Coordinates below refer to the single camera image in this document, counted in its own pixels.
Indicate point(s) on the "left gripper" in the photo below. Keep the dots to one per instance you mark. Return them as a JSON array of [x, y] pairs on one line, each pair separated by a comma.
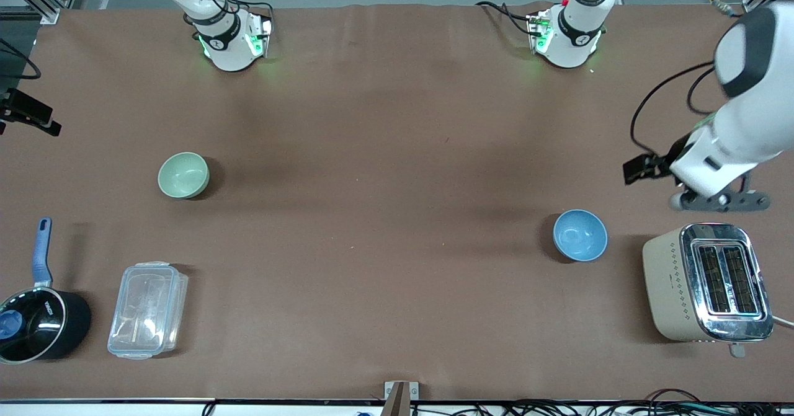
[[664, 163]]

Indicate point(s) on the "blue bowl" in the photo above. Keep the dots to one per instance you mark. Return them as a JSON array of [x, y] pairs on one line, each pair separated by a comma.
[[580, 236]]

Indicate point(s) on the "green bowl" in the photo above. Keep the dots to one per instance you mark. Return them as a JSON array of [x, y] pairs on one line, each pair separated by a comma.
[[183, 175]]

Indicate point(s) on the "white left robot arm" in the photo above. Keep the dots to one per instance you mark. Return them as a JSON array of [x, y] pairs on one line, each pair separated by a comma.
[[753, 124]]

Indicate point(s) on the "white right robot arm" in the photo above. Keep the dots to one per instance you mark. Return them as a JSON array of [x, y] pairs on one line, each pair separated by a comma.
[[229, 50]]

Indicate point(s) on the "beige chrome toaster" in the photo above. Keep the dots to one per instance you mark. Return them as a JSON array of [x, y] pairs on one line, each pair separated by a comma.
[[676, 286]]

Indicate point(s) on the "left base connector plate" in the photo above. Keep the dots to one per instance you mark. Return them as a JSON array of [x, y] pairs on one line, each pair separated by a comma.
[[538, 31]]

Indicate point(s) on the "base connector plate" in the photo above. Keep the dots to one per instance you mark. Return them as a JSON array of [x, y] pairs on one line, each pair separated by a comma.
[[538, 31], [262, 35]]

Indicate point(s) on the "glass lid blue knob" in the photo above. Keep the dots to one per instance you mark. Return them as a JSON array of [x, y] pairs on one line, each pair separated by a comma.
[[25, 326]]

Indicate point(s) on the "clear plastic food container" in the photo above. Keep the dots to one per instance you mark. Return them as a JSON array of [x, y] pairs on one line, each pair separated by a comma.
[[147, 310]]

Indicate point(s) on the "right base connector plate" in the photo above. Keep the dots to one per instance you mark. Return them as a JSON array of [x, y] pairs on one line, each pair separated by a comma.
[[262, 35]]

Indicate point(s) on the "brown table cover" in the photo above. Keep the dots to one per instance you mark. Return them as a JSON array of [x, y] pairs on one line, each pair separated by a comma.
[[397, 279]]

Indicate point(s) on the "metal bracket with post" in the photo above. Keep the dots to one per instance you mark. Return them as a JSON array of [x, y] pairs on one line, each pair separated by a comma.
[[400, 397]]

